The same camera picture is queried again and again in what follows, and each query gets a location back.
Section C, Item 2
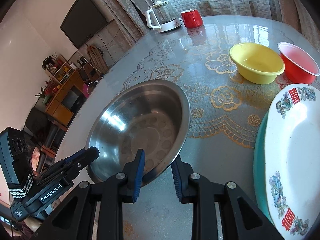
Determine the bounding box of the wooden shelf cabinet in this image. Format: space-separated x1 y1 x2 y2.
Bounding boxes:
39 54 100 126

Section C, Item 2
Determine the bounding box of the yellow plastic bowl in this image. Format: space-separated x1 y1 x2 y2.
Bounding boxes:
229 43 285 85

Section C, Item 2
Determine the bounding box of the beige curtain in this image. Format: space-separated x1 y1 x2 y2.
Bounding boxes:
278 0 319 51
98 0 155 46

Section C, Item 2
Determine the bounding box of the large oval patterned plate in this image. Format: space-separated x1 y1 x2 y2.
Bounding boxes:
264 83 319 239

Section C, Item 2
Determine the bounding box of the wall mounted black television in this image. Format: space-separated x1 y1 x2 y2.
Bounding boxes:
60 0 108 49

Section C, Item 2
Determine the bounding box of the red mug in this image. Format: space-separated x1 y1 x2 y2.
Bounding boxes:
181 9 203 29

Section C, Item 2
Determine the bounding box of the wooden folding chair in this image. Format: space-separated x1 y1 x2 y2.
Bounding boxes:
86 45 109 74

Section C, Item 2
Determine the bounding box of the stainless steel bowl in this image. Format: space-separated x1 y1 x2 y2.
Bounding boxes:
86 80 190 186

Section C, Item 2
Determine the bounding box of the red plastic bowl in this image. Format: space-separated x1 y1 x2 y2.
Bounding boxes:
278 42 319 85

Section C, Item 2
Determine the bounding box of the teal round plate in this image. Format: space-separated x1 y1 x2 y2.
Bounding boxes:
253 112 274 224

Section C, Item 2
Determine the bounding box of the right beige curtain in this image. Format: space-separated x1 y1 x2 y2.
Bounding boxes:
278 0 319 51

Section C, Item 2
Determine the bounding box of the left beige curtain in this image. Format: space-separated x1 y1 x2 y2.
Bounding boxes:
98 0 155 46

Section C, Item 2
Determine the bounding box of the white glass electric kettle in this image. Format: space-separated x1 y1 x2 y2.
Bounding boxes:
145 1 182 33

